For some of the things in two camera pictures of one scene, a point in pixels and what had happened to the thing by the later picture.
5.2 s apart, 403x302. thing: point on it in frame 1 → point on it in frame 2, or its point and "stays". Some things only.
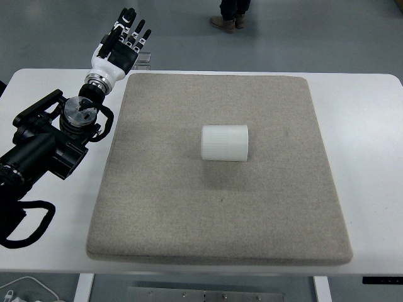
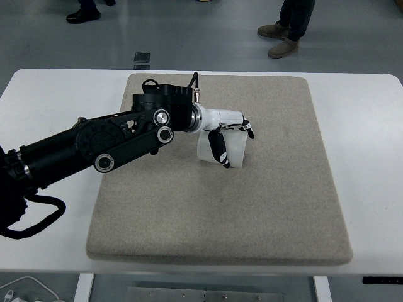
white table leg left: [84, 287] stays
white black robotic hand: [114, 56] → [217, 121]
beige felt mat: [161, 201] stays
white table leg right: [322, 289] stays
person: [232, 13] → [294, 17]
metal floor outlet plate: [142, 61] stays
